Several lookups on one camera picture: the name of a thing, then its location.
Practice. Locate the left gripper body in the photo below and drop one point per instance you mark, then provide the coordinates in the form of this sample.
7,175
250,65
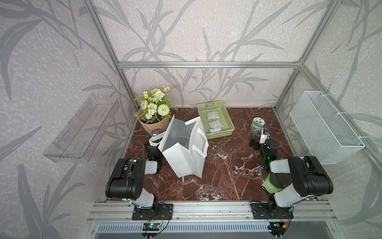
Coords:
152,149

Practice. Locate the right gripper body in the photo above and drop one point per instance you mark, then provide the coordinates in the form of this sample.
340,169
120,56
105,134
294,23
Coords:
257,143

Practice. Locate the white insulated delivery bag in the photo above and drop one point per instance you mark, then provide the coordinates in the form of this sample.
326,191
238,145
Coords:
184,145

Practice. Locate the white ice pack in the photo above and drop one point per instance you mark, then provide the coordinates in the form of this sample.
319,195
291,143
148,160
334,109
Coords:
213,115
216,123
217,129

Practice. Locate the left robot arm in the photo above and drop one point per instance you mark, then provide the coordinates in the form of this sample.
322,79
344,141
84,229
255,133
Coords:
127,179

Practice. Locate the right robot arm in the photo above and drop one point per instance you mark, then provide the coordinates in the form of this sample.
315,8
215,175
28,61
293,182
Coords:
290,180

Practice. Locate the round decorated tin can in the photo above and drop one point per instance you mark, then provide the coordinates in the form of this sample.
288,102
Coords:
257,125

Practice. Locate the flower bouquet in paper pot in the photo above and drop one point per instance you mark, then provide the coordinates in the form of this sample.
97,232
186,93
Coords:
156,109

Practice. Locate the green plastic basket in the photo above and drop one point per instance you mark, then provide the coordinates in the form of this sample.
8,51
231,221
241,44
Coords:
228,128

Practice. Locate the left controller board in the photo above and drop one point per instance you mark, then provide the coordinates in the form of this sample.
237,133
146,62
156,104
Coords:
151,227

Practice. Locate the controller board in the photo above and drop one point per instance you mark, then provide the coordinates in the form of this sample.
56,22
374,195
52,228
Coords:
151,227
278,226

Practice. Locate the right controller board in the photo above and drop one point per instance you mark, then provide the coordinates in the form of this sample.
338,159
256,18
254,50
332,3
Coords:
278,226

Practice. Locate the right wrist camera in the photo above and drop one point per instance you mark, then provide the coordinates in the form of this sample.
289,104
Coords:
265,134

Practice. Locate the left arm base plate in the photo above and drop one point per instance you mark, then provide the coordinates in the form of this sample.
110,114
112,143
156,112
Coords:
160,211

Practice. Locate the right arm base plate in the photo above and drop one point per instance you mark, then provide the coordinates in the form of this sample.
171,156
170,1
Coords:
270,212

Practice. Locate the white wire mesh basket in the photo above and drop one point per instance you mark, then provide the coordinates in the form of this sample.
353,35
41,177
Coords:
326,133

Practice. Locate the clear acrylic wall shelf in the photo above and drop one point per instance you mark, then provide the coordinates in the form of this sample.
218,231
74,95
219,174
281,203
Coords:
79,139

